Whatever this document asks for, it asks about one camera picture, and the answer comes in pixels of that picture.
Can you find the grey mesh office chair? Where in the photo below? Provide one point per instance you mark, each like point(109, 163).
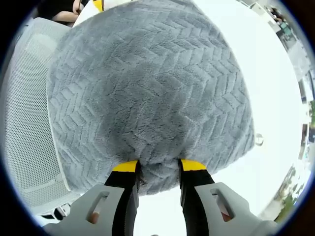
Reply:
point(27, 110)

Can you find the grey towel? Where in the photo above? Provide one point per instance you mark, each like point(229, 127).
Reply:
point(152, 86)

